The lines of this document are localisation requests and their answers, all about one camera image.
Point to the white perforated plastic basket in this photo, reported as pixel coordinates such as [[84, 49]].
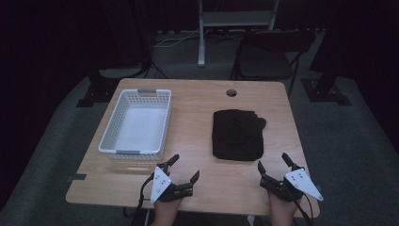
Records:
[[141, 132]]

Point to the black cloth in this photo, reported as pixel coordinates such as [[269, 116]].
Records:
[[236, 135]]

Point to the person's left hand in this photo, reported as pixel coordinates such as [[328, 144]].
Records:
[[166, 212]]

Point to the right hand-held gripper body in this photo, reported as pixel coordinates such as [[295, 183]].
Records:
[[301, 182]]

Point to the black stand base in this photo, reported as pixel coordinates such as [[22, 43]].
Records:
[[326, 92], [97, 91]]

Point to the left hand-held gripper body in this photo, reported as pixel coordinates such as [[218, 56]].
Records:
[[160, 183]]

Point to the grey metal stand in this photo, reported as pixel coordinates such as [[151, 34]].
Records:
[[233, 19]]

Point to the black chair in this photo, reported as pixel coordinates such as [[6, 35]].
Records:
[[266, 66]]

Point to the black tape strip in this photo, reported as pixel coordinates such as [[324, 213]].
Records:
[[77, 177]]

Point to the person's right hand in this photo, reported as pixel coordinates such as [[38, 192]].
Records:
[[282, 212]]

